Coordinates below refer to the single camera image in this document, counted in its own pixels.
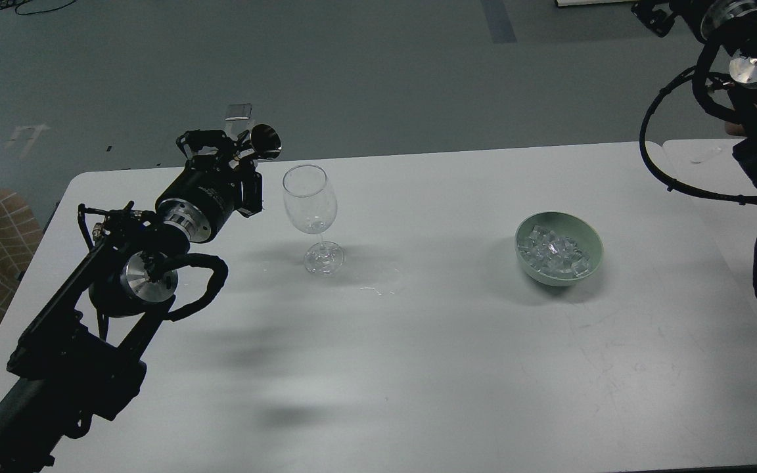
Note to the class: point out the steel double jigger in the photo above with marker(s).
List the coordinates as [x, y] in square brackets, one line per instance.
[259, 142]

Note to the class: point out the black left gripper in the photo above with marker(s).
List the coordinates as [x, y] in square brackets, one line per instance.
[219, 179]

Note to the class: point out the clear ice cubes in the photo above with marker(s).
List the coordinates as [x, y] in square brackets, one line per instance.
[553, 254]

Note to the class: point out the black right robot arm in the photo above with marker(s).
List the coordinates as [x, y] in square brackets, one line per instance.
[723, 80]

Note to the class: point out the green bowl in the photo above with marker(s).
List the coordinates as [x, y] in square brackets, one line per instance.
[565, 224]

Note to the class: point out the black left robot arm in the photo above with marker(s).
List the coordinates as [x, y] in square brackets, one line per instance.
[81, 356]

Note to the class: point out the clear wine glass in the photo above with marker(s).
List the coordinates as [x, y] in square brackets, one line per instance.
[312, 207]

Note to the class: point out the person forearm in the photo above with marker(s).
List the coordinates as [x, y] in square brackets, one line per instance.
[734, 130]

